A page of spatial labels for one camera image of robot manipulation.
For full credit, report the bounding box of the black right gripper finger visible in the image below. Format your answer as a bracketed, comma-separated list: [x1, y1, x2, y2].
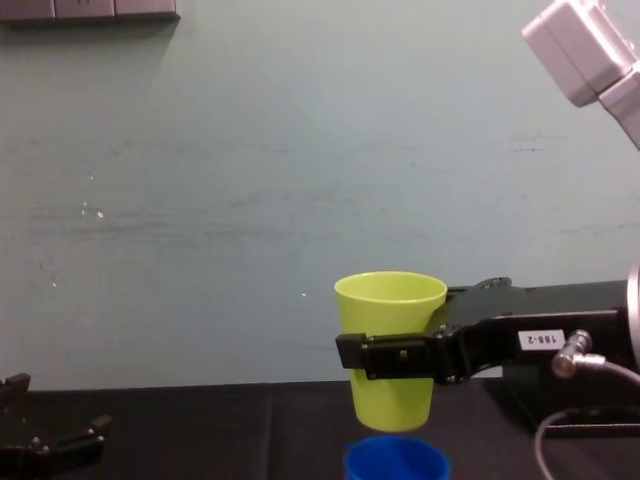
[334, 317, 519, 387]

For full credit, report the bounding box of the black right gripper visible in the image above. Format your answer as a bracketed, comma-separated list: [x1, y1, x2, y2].
[424, 276, 630, 372]

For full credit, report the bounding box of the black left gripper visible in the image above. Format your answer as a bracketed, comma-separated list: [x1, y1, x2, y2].
[0, 372, 113, 480]

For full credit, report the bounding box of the lime green plastic cup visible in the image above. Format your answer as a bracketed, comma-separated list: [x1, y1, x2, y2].
[333, 270, 449, 434]

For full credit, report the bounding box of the blue plastic cup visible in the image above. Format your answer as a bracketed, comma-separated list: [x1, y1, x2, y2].
[342, 434, 452, 480]

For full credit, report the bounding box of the black table cloth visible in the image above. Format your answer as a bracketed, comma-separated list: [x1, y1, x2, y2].
[0, 377, 640, 480]

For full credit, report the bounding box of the grey cable with silver plug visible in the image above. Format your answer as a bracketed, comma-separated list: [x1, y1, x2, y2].
[533, 329, 640, 480]

